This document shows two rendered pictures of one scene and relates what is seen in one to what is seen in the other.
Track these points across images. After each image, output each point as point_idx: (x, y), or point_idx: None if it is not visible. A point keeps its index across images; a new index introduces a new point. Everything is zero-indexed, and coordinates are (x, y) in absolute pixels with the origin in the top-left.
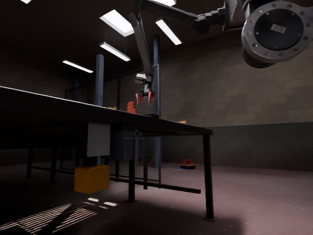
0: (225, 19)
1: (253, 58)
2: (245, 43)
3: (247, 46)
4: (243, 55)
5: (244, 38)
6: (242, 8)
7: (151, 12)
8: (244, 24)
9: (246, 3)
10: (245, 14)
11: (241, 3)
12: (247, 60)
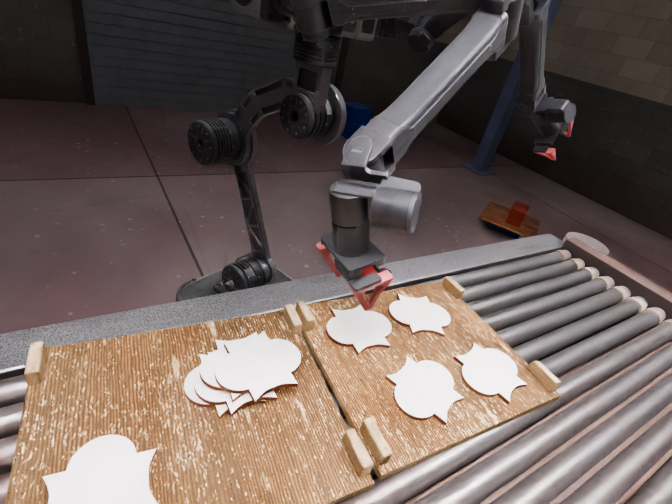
0: (289, 17)
1: (316, 135)
2: (341, 131)
3: (339, 134)
4: (314, 129)
5: (344, 127)
6: (328, 66)
7: (450, 13)
8: (346, 112)
9: (334, 66)
10: (324, 73)
11: (331, 57)
12: (311, 134)
